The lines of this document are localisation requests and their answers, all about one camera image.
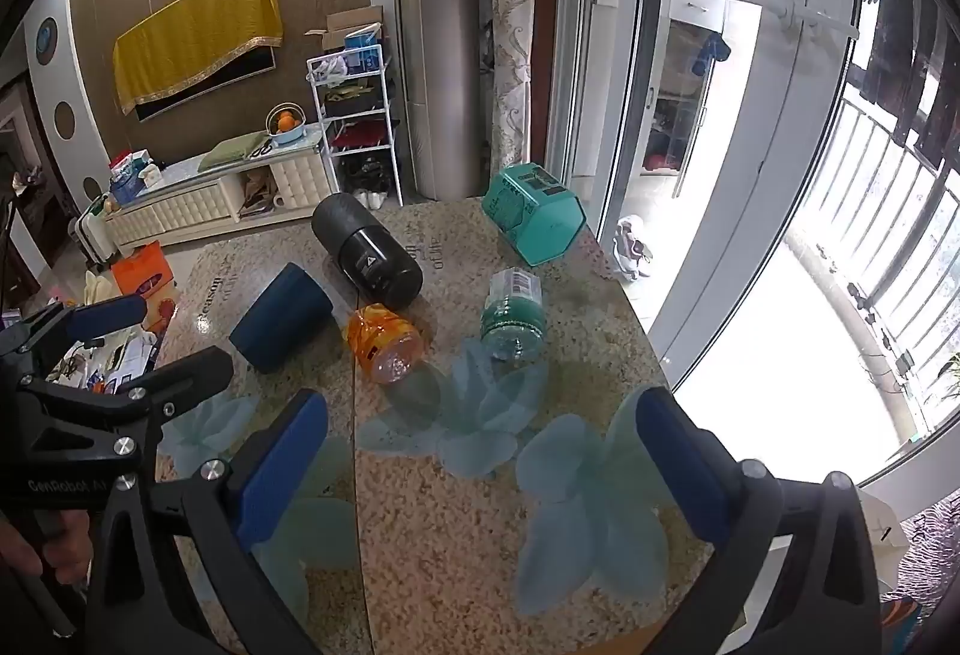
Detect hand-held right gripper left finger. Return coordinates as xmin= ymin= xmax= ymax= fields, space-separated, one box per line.
xmin=86 ymin=389 xmax=331 ymax=655

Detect white metal shelf rack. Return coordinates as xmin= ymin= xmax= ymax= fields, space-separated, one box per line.
xmin=306 ymin=44 xmax=404 ymax=212

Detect silver standing air conditioner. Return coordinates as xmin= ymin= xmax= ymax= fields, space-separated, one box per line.
xmin=391 ymin=0 xmax=492 ymax=202

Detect orange transparent cup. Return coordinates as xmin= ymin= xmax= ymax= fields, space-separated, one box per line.
xmin=345 ymin=303 xmax=427 ymax=385

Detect white sliding door frame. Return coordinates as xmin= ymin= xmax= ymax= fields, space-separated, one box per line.
xmin=544 ymin=0 xmax=863 ymax=393

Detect open cardboard box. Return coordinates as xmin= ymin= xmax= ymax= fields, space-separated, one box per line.
xmin=304 ymin=5 xmax=385 ymax=55

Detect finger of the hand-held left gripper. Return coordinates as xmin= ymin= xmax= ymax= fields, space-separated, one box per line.
xmin=15 ymin=293 xmax=149 ymax=356
xmin=19 ymin=346 xmax=235 ymax=435

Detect blue hanging cloth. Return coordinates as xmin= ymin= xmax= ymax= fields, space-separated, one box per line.
xmin=694 ymin=29 xmax=732 ymax=77

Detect purple patterned cloth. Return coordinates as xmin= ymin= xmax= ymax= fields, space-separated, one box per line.
xmin=877 ymin=486 xmax=960 ymax=626

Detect green cushion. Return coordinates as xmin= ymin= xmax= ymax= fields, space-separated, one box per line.
xmin=205 ymin=131 xmax=271 ymax=169

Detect blue tissue box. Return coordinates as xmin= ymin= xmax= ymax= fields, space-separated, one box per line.
xmin=109 ymin=151 xmax=162 ymax=205

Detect person's left hand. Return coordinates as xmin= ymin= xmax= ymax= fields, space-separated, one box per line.
xmin=0 ymin=512 xmax=92 ymax=581

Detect white baby walker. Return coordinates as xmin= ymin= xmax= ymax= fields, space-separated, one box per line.
xmin=611 ymin=214 xmax=655 ymax=283

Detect white suitcase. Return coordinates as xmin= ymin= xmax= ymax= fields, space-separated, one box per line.
xmin=73 ymin=196 xmax=121 ymax=272

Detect teal hexagonal cup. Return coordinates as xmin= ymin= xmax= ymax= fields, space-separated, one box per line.
xmin=481 ymin=163 xmax=587 ymax=268

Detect black cylindrical cup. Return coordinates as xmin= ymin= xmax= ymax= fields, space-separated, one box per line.
xmin=311 ymin=192 xmax=425 ymax=313

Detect fruit bowl with oranges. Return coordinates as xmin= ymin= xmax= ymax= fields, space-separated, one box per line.
xmin=265 ymin=103 xmax=307 ymax=148

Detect patterned beige curtain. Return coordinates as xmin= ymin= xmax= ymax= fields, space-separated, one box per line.
xmin=489 ymin=0 xmax=539 ymax=176

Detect dark hanging clothes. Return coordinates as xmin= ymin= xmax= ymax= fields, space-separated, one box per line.
xmin=861 ymin=0 xmax=960 ymax=165

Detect orange shopping bag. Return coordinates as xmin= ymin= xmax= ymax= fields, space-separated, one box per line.
xmin=111 ymin=240 xmax=179 ymax=332

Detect white television cabinet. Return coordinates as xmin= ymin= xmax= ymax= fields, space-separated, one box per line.
xmin=103 ymin=139 xmax=340 ymax=250

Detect green plastic bottle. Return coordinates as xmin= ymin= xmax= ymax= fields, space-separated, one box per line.
xmin=480 ymin=267 xmax=546 ymax=361

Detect white container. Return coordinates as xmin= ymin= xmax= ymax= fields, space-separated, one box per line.
xmin=855 ymin=486 xmax=908 ymax=596

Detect dark blue cup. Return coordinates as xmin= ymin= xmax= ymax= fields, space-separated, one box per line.
xmin=229 ymin=263 xmax=335 ymax=375

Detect balcony railing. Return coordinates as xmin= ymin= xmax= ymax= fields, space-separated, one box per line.
xmin=784 ymin=92 xmax=960 ymax=431

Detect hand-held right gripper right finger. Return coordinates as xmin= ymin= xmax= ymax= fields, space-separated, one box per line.
xmin=636 ymin=386 xmax=882 ymax=655

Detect yellow cloth cover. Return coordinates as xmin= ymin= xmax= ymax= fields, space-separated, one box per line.
xmin=112 ymin=0 xmax=284 ymax=116

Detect black television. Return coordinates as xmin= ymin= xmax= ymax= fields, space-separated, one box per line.
xmin=133 ymin=46 xmax=277 ymax=122

